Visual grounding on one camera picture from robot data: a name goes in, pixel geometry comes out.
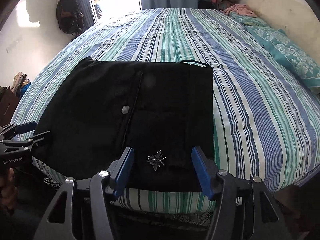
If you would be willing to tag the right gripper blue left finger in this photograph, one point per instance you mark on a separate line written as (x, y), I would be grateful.
(107, 185)

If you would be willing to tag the black pants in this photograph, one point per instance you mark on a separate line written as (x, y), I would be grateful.
(161, 110)

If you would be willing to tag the teal patterned pillow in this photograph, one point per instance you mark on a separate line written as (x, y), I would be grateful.
(284, 51)

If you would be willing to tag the striped blue green bed sheet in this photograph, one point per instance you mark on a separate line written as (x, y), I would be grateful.
(266, 122)

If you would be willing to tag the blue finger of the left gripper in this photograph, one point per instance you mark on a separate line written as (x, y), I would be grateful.
(35, 137)
(9, 131)

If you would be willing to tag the brown wooden cabinet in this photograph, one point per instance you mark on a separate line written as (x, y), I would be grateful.
(8, 104)

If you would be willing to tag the hanging dark bags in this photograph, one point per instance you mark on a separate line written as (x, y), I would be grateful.
(69, 17)

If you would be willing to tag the cream headboard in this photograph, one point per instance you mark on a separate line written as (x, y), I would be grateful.
(298, 21)

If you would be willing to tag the pink cloth on bed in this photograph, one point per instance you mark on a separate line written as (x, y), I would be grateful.
(240, 9)

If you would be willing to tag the clothes pile on cabinet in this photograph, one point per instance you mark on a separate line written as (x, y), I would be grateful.
(20, 84)

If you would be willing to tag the person's left hand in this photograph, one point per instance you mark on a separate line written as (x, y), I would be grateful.
(9, 191)

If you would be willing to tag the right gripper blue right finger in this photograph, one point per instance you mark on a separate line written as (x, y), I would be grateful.
(244, 209)

